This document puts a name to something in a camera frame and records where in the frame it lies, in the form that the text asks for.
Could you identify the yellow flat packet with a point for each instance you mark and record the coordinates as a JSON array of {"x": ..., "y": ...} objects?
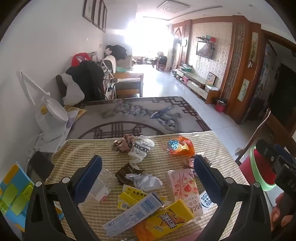
[{"x": 129, "y": 199}]

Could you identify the brown chair backrest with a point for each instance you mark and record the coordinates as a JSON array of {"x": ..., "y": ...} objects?
[{"x": 60, "y": 85}]

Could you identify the crushed blue white paper cup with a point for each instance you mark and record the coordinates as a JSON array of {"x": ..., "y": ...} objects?
[{"x": 140, "y": 149}]

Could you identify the person's right hand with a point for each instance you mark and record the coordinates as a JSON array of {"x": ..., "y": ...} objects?
[{"x": 276, "y": 215}]

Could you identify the black flat device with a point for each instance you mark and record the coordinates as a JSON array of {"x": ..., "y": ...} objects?
[{"x": 39, "y": 164}]

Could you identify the orange flat packet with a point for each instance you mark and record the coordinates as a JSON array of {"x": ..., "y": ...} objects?
[{"x": 145, "y": 231}]

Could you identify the wall television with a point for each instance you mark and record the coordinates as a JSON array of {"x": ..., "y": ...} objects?
[{"x": 204, "y": 49}]

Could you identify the metal book rack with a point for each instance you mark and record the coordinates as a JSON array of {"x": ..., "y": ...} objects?
[{"x": 109, "y": 85}]

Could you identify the crushed clear plastic bottle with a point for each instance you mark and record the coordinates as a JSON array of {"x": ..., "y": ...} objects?
[{"x": 101, "y": 185}]

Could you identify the square ceiling light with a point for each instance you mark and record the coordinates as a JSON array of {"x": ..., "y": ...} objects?
[{"x": 170, "y": 5}]

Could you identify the framed geometric picture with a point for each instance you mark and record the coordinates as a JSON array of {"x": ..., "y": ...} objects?
[{"x": 211, "y": 78}]

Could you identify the grey floral table cover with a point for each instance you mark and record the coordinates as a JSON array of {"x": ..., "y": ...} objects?
[{"x": 138, "y": 120}]

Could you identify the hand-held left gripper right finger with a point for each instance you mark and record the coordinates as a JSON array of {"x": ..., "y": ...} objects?
[{"x": 205, "y": 176}]

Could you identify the black jacket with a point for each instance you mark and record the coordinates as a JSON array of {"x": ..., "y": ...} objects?
[{"x": 87, "y": 78}]

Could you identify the yellow booklet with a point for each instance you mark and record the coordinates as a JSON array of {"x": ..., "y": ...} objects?
[{"x": 79, "y": 111}]

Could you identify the tall hanging wall scroll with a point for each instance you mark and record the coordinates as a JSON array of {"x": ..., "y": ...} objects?
[{"x": 253, "y": 48}]

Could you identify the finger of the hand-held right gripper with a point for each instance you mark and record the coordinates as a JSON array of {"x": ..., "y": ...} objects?
[
  {"x": 284, "y": 150},
  {"x": 264, "y": 148}
]

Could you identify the wall shelf with bowls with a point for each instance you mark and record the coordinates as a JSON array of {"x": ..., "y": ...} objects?
[{"x": 207, "y": 39}]

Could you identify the dark brown wrapper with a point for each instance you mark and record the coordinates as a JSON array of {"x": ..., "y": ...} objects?
[{"x": 127, "y": 172}]

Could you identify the red bag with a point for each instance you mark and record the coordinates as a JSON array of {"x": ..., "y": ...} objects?
[{"x": 76, "y": 59}]

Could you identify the tan paper wrapper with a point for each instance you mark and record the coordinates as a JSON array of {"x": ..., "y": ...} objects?
[{"x": 190, "y": 163}]

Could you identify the small crumpled brown wrapper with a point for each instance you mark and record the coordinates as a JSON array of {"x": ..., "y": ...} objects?
[{"x": 123, "y": 143}]

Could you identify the white paper sheet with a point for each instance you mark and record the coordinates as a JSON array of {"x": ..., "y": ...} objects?
[{"x": 71, "y": 120}]

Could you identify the yellow drink carton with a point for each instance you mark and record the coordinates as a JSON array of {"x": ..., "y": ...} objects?
[{"x": 171, "y": 215}]

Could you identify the blue white cardboard box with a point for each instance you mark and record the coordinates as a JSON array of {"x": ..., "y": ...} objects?
[{"x": 136, "y": 212}]

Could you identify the low television cabinet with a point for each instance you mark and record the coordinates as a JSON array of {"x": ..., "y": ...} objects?
[{"x": 196, "y": 83}]

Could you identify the orange snack bag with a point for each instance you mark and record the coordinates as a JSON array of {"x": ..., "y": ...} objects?
[{"x": 182, "y": 147}]

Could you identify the black clothing pile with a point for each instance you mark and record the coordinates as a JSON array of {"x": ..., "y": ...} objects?
[{"x": 118, "y": 51}]

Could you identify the white cushion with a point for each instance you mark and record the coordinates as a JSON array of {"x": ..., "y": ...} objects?
[{"x": 111, "y": 60}]

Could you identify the pink snack box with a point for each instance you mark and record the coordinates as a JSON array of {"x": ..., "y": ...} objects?
[{"x": 182, "y": 187}]

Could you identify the green bamboo wall scroll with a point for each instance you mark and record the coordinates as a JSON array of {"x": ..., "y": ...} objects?
[{"x": 243, "y": 90}]

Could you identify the wooden sofa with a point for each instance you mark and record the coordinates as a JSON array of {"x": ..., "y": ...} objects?
[{"x": 129, "y": 85}]

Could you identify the distant wooden chair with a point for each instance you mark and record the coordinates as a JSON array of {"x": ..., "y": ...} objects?
[{"x": 161, "y": 62}]

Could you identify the crumpled white paper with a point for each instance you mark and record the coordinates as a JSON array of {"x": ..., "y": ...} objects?
[{"x": 148, "y": 182}]

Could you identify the white desk lamp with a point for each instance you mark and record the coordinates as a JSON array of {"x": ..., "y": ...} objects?
[{"x": 53, "y": 115}]

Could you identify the yellow striped cloth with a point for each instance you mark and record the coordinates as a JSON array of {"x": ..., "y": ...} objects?
[{"x": 76, "y": 153}]

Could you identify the colourful wall poster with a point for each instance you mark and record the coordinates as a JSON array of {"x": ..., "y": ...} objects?
[{"x": 266, "y": 76}]

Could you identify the small red waste bin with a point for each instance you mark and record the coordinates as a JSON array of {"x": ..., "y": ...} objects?
[{"x": 221, "y": 106}]

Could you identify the red bin with green rim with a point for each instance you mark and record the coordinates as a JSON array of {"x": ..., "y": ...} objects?
[{"x": 259, "y": 171}]

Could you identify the dark framed wall picture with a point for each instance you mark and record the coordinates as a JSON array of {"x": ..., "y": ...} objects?
[
  {"x": 89, "y": 10},
  {"x": 101, "y": 16},
  {"x": 105, "y": 19},
  {"x": 96, "y": 14}
]

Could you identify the white plastic bag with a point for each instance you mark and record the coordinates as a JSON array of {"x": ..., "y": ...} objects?
[{"x": 74, "y": 92}]

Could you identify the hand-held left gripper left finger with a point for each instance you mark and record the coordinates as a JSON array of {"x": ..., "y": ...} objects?
[{"x": 90, "y": 176}]

